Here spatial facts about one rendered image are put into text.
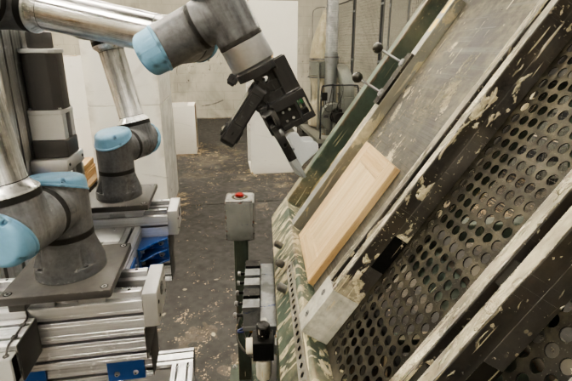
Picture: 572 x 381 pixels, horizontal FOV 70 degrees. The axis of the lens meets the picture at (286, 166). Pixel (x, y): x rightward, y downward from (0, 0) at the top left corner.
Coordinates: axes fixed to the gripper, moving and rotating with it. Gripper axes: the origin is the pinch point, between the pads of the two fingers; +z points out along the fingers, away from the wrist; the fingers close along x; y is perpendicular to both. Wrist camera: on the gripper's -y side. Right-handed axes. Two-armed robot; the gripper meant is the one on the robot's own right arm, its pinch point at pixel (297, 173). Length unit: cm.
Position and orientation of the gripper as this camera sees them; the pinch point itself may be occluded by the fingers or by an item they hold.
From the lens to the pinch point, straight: 73.7
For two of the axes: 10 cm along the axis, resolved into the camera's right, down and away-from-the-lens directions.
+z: 4.6, 8.3, 3.2
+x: -1.6, -2.8, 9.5
